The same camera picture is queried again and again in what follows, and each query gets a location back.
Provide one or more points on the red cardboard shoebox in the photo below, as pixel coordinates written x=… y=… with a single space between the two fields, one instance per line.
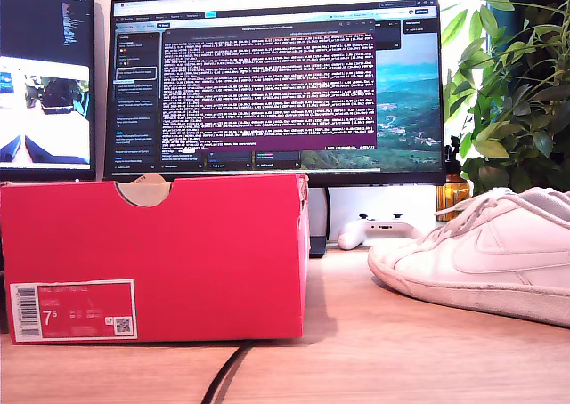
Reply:
x=200 y=252

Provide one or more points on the white leather sneaker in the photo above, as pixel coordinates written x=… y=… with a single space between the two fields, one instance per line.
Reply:
x=481 y=261

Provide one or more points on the white game controller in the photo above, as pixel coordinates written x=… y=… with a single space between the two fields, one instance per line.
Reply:
x=356 y=237

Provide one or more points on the wide black computer monitor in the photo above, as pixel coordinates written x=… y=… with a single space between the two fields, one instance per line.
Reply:
x=267 y=88

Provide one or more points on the amber pump bottle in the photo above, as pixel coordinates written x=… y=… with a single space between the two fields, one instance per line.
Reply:
x=454 y=195

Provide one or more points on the green leafy houseplant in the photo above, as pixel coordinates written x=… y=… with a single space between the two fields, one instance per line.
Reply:
x=512 y=123

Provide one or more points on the narrow black computer monitor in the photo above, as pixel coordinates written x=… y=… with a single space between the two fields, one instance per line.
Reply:
x=44 y=30

